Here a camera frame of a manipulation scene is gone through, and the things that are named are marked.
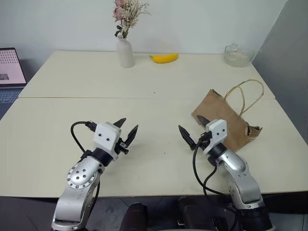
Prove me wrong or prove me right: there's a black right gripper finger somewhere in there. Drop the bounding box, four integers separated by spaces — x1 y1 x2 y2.
178 124 196 152
196 115 212 128

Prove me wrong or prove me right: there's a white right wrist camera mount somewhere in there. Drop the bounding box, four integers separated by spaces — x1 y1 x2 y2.
203 118 228 156

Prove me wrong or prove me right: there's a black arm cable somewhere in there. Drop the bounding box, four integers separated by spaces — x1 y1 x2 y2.
192 131 239 231
70 120 97 156

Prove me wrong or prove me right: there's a dried pink flower bouquet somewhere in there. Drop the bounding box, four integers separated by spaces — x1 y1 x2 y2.
113 0 152 39

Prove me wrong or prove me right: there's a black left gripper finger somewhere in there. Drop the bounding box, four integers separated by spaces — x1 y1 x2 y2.
124 124 139 145
113 117 127 128

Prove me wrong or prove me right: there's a brown paper bag with handles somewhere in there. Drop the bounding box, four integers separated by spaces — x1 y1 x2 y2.
191 78 265 153

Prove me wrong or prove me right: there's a yellow banana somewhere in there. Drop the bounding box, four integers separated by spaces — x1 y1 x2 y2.
149 52 180 64

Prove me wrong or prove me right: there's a white ceramic vase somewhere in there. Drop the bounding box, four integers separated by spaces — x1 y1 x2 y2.
115 35 135 69

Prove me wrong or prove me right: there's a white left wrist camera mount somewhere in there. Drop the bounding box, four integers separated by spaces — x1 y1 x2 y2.
93 122 122 161

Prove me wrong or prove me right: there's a grey partition panel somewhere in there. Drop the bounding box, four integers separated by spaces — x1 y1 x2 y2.
250 0 308 146

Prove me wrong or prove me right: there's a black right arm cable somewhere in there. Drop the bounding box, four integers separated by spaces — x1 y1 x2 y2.
192 131 239 231

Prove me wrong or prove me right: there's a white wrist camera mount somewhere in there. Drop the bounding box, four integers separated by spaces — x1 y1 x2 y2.
203 118 228 156
93 122 122 161

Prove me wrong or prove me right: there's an open laptop computer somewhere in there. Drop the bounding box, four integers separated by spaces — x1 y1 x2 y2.
0 47 27 104

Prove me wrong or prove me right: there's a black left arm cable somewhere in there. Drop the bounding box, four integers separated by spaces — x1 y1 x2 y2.
70 120 97 156

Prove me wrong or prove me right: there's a dark rounded shape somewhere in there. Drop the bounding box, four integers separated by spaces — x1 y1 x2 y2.
119 202 148 231
176 196 218 231

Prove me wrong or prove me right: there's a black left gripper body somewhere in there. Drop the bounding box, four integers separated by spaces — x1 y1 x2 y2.
115 137 130 156

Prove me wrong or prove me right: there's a clear glass bowl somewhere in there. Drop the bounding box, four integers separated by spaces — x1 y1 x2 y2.
223 43 256 68

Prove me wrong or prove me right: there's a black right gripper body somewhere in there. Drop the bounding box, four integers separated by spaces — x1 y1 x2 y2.
192 134 209 152

